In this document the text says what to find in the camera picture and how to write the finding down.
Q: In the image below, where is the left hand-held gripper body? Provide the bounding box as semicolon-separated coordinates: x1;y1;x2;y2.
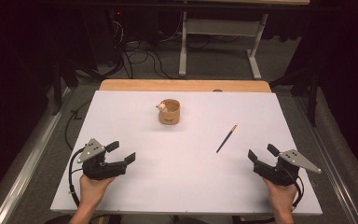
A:
76;138;129;181

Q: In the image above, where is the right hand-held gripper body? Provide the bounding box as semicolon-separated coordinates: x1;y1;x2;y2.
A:
253;148;323;187

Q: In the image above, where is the black pen with orange end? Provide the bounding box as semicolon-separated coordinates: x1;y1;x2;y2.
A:
215;124;238;154

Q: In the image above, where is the wooden cup with animal figure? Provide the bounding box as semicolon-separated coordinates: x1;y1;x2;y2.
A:
156;98;181;126

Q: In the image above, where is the person's right hand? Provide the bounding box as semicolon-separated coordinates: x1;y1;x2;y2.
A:
262;176;298;213

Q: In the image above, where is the person's left hand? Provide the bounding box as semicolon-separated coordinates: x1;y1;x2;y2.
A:
79;174;116;209

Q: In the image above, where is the black metal stand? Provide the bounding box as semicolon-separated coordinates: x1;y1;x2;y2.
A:
50;59;79;117
269;66;322;128

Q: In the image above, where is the black device with red light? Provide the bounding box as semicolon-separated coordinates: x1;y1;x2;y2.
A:
106;7;129;66

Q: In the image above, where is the right hand-held gripper black cable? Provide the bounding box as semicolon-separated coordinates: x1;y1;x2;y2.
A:
287;167;306;210

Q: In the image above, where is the hand-held gripper black cable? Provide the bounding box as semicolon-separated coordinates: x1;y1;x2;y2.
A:
68;147;87;208
287;167;306;210

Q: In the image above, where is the left hand-held gripper black cable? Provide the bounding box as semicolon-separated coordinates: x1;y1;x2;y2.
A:
68;147;87;208

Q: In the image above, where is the aluminium floor rail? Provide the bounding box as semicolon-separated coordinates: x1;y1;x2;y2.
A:
0;87;73;224
292;92;358;224

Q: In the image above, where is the black cable on floor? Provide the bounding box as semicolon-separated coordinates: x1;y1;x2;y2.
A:
64;99;92;151

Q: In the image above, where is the bundle of floor cables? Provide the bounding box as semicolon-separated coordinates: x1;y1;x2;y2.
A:
105;18;181;80

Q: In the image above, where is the white metal desk frame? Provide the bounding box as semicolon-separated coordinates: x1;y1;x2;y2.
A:
178;10;269;80

